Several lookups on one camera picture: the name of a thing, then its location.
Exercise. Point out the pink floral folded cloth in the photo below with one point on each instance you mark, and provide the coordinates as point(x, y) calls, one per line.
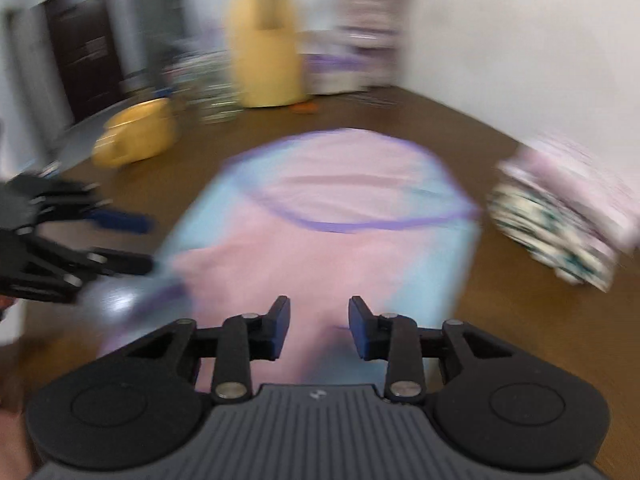
point(585, 185)

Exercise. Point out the pink and blue garment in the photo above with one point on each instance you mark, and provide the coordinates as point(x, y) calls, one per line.
point(325, 240)

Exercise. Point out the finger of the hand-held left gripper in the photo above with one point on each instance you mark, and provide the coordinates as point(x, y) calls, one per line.
point(125, 221)
point(120, 262)

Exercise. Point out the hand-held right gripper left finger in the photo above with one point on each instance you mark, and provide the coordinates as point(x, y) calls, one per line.
point(280, 327)

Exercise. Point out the dark flat card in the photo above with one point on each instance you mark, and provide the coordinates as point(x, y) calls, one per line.
point(375, 98)

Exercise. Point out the small orange clip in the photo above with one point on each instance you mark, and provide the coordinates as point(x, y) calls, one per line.
point(305, 107)

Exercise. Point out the yellow mug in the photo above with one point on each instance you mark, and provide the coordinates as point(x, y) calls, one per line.
point(137, 132)

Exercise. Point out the clear drinking glass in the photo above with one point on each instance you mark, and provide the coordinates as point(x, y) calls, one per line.
point(217, 92)

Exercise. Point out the yellow thermos jug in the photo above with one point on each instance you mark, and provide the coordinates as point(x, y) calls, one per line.
point(262, 45)

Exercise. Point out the dark brown door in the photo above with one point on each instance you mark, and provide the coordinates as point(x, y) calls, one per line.
point(82, 45)

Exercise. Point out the purple tissue pack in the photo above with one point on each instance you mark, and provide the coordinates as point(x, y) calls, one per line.
point(330, 67)

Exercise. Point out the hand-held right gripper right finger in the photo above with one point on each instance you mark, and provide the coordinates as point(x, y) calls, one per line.
point(360, 330)

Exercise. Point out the knitted lilac vase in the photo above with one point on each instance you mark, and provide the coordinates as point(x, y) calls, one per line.
point(372, 30)

